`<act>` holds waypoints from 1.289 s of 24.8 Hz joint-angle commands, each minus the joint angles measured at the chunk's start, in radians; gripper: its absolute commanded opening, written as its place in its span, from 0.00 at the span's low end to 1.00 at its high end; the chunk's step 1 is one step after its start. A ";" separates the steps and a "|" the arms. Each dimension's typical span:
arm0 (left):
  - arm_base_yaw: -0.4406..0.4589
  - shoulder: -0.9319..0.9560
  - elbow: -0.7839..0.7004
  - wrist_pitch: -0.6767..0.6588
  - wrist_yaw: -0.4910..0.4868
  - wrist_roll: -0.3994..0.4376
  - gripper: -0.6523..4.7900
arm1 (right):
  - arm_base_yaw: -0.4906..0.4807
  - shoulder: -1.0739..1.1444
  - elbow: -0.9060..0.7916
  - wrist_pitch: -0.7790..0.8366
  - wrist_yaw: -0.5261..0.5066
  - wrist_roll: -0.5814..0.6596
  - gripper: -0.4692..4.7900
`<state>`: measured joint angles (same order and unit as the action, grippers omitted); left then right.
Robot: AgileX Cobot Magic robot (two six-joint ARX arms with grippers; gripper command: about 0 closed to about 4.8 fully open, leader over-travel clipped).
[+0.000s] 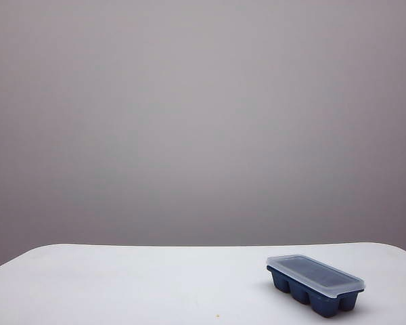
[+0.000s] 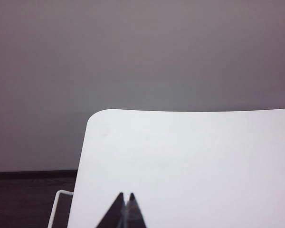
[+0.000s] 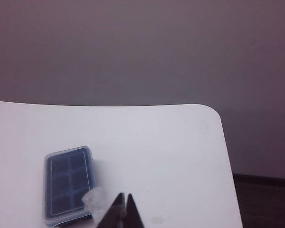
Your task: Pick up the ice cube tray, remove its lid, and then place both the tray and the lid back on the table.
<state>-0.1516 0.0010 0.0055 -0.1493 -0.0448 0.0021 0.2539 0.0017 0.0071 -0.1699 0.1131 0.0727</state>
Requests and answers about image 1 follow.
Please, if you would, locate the translucent plastic tray lid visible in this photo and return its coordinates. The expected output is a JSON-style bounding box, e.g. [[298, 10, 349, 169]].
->
[[266, 254, 365, 295]]

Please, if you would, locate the blue ice cube tray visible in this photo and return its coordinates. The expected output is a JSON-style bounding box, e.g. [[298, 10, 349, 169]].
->
[[266, 265, 365, 320]]

